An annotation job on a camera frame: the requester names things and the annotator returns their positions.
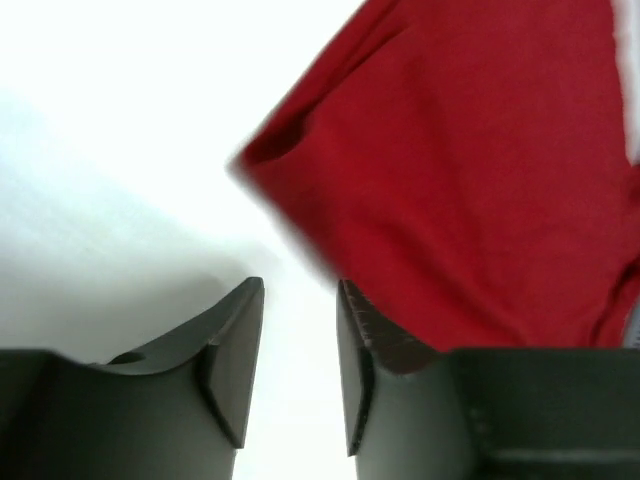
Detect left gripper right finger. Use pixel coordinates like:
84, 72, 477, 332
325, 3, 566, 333
337, 281, 639, 479

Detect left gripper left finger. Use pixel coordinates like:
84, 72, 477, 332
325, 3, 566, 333
1, 277, 264, 479

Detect red t shirt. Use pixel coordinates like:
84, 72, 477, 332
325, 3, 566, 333
235, 0, 639, 350

